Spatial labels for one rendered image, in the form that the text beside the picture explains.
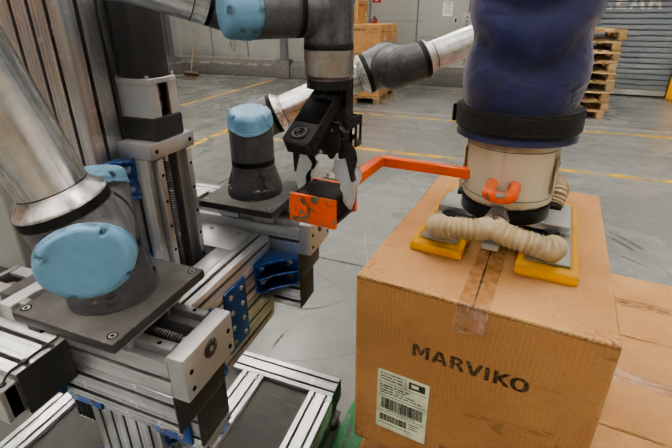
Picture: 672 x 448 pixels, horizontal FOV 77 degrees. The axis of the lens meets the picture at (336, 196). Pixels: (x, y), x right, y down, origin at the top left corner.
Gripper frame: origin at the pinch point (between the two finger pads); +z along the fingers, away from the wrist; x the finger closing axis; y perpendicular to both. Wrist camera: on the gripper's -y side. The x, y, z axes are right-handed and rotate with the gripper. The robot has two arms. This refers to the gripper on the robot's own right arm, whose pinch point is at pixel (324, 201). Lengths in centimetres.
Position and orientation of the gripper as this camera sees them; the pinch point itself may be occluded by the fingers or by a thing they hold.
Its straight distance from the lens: 71.8
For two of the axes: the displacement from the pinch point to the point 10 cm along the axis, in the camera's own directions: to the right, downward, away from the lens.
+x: -8.9, -1.8, 4.2
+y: 4.6, -3.6, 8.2
